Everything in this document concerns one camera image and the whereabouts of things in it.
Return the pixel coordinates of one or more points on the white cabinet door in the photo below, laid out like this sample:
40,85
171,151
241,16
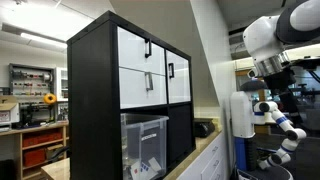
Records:
178,78

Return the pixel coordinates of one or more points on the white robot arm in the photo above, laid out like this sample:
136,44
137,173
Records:
266,38

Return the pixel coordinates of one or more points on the black device on counter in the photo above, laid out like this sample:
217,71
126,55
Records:
203,127

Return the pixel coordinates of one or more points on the white upper drawer front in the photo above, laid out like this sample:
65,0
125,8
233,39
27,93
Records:
135,53

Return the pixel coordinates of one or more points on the white drawer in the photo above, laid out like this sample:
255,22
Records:
135,53
141,89

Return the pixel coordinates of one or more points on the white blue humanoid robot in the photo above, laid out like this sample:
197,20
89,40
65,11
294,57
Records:
245,115

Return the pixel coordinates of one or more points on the cardboard box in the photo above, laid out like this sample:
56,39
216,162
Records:
9,113

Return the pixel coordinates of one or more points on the wall tool rack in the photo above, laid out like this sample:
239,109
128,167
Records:
30,81

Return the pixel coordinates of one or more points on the clear plastic storage container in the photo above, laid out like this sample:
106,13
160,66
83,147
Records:
143,137

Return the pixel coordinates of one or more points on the yellow filament spool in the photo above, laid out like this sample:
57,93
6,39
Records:
49,98

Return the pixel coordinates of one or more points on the white paper with blue squares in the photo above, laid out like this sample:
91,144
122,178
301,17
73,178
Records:
145,171

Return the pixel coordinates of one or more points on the wooden workbench with bins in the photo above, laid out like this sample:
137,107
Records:
24,152

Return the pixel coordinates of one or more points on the white lower drawer front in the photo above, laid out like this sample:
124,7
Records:
141,89

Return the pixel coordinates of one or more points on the black cube shelf unit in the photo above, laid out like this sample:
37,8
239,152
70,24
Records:
94,102

